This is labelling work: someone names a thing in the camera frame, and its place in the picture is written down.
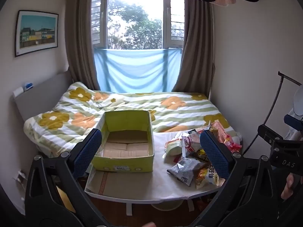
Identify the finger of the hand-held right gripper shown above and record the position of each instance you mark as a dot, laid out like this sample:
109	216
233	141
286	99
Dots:
268	133
293	121

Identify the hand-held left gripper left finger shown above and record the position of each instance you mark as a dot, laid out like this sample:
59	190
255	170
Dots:
88	150

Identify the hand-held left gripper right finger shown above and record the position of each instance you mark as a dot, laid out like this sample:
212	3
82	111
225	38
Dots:
214	153

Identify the dark brown snack packet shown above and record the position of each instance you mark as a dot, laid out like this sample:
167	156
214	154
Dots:
200	156

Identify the yellow snack packet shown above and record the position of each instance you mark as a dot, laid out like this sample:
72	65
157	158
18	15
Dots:
208	177

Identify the white red snack packet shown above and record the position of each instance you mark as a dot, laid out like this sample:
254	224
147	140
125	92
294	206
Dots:
190	143

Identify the silver grey snack packet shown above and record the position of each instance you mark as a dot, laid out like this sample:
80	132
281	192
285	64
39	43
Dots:
184	171

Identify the green cardboard box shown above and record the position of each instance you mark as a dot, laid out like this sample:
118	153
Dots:
123	164

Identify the person's right hand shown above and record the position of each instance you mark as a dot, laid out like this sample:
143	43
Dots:
290	186

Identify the red yellow candy packet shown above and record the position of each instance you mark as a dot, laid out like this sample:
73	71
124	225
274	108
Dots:
231	144

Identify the white round object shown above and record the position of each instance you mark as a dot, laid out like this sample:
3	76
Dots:
298	99

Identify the small white table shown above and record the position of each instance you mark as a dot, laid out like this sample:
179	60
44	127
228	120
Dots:
142	184

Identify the floral striped blanket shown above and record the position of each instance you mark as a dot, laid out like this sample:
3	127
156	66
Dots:
132	101

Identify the grey bed headboard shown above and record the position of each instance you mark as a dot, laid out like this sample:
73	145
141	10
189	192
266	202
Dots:
40	94

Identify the blue white small item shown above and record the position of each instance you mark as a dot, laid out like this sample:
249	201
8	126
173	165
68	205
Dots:
28	87

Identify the light blue cloth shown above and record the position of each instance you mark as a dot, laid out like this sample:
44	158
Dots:
135	71

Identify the brown curtain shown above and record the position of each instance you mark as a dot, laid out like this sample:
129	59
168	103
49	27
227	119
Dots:
79	40
198	52

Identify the framed wall picture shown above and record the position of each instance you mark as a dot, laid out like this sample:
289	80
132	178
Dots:
36	32

